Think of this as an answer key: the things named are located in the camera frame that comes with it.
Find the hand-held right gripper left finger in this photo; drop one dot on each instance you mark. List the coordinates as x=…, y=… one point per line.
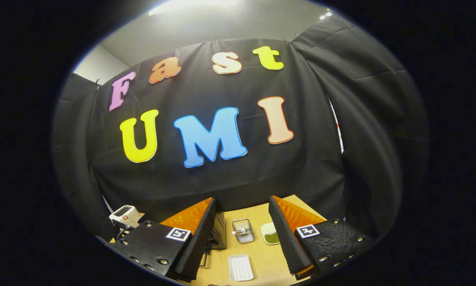
x=194, y=246

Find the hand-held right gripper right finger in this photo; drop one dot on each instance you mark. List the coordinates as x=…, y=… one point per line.
x=287, y=238

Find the green beans pile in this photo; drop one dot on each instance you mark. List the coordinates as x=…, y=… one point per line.
x=272, y=238

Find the black electric oven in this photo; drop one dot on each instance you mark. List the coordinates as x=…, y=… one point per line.
x=220, y=230

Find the small white dish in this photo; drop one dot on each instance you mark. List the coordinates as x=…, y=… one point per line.
x=266, y=230

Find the white rectangular tray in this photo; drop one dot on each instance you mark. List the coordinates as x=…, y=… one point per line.
x=240, y=267

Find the black backdrop cloth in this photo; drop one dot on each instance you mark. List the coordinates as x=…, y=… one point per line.
x=222, y=178

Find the white toaster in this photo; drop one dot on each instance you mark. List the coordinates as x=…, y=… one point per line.
x=124, y=216

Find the small ceiling light panel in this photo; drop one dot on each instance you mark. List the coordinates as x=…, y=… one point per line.
x=325, y=15

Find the large ceiling light panel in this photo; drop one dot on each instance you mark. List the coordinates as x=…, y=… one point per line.
x=190, y=6

